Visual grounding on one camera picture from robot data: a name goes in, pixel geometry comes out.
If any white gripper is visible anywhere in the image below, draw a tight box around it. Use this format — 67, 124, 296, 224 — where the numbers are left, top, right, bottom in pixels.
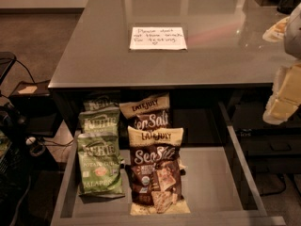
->
262, 64, 301, 125

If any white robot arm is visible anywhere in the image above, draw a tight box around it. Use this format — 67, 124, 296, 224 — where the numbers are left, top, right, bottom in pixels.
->
262, 5, 301, 125

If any grey open bottom drawer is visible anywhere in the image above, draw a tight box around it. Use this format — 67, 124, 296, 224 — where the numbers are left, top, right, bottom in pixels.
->
51, 102, 286, 226

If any grey counter cabinet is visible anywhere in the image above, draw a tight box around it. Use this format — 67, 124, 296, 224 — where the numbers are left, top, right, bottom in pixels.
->
49, 0, 295, 131

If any rear brown sea salt bag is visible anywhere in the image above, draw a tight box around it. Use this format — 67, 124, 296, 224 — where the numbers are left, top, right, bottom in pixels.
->
119, 93, 171, 131

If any brown sea salt bag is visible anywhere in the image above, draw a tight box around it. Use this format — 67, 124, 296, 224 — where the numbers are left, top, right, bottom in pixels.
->
128, 126, 190, 216
119, 93, 171, 131

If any front brown sea salt bag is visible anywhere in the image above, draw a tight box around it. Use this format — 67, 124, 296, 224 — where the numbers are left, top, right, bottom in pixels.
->
128, 126, 190, 216

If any rear green jalapeno chip bag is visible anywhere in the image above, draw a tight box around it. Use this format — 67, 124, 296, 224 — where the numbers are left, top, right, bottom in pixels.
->
84, 92, 120, 111

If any green jalapeno chip bag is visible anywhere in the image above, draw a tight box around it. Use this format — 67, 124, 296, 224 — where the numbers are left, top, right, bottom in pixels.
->
84, 92, 120, 111
79, 106, 119, 136
77, 132, 124, 198

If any middle green jalapeno chip bag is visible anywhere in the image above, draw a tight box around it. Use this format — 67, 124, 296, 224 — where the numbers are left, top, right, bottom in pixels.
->
79, 106, 119, 136

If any front green jalapeno chip bag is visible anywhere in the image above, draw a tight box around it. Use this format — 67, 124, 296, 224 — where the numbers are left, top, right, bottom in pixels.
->
77, 132, 124, 198

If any white handwritten paper note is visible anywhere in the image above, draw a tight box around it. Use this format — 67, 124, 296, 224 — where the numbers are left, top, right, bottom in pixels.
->
129, 27, 187, 50

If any small dark side table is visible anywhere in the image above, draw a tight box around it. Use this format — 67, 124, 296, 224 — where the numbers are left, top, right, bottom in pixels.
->
10, 80, 50, 97

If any black cable on floor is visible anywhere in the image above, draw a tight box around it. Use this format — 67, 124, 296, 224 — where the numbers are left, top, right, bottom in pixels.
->
0, 57, 38, 86

